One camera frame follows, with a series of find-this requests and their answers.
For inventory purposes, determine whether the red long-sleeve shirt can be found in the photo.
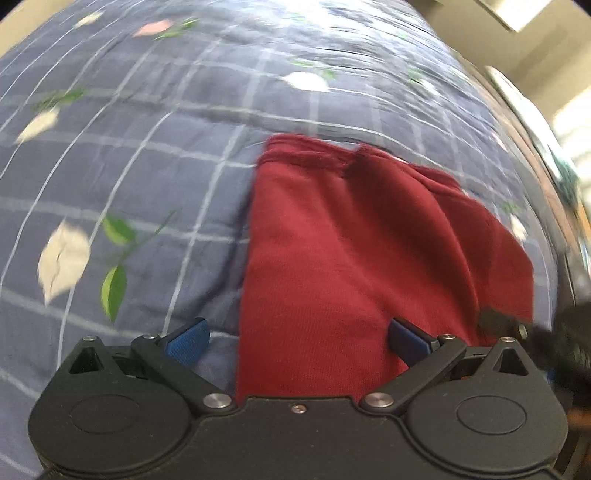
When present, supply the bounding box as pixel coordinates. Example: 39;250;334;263
236;134;534;398

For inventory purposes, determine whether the light blue floral pillow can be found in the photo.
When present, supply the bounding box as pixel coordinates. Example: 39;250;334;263
485;66;580;210

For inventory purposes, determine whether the blue plaid floral quilt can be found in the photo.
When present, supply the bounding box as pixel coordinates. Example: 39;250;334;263
1;1;558;479

